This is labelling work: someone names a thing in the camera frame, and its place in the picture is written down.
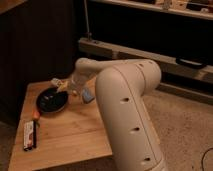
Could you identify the metal vertical pole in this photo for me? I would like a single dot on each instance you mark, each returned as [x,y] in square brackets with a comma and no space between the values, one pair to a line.
[88,32]

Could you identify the wooden low table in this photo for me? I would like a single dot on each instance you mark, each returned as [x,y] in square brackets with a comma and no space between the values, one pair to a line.
[76,133]

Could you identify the blue grey sponge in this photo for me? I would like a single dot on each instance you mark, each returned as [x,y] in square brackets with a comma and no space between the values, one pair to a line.
[87,96]

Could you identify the white bottle lying down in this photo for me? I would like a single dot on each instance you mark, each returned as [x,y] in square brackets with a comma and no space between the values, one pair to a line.
[59,84]

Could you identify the orange handled knife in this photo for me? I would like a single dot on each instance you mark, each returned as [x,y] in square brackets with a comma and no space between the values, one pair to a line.
[35,119]

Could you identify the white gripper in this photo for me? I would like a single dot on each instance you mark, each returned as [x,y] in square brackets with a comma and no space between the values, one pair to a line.
[76,83]

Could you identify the black handle on ledge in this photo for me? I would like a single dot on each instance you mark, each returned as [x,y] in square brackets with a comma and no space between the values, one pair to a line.
[190,64]

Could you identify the black ceramic bowl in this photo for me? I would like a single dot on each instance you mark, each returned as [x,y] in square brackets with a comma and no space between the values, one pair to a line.
[50,100]

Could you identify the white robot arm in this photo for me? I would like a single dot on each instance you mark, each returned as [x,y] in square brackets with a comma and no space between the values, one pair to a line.
[119,87]

